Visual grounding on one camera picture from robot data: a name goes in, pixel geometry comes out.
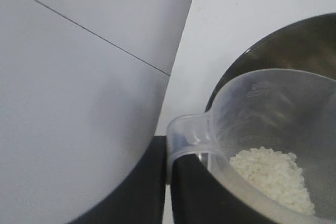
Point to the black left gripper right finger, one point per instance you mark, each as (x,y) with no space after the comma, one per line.
(191,197)

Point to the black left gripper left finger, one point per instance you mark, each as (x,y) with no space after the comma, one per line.
(141,197)

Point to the white rice grains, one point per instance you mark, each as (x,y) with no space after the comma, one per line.
(270,176)

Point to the translucent plastic measuring cup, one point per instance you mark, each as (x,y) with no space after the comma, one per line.
(262,119)

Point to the stainless steel mixing bowl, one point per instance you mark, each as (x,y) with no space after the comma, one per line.
(288,45)

